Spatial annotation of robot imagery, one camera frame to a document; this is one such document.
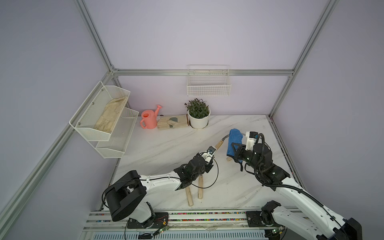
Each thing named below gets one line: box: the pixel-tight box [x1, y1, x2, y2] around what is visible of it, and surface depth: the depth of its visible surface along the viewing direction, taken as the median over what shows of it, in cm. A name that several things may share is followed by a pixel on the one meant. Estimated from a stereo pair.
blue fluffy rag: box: [226, 128, 243, 160], surface depth 77 cm
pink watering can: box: [140, 104, 162, 130], surface depth 110 cm
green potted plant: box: [184, 98, 210, 119], surface depth 103 cm
